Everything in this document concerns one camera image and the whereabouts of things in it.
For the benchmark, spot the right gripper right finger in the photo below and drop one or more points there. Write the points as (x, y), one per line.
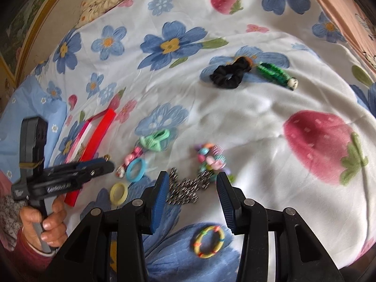
(231, 200)

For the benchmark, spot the pink blanket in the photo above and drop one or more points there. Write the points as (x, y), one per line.
(355, 26)

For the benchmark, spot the black scrunchie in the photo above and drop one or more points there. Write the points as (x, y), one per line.
(231, 75)

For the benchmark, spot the left forearm floral sleeve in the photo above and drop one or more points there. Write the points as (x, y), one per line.
(17, 235)

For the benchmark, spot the left hand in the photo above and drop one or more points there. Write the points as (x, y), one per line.
(54, 227)

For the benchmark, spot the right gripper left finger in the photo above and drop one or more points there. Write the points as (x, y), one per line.
(154, 201)

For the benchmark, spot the light blue pillow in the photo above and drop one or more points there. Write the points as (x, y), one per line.
(33, 112)

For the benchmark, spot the red shallow jewelry box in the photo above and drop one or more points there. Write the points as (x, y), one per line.
(90, 135)

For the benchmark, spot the floral white bed sheet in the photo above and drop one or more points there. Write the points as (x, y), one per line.
(298, 131)

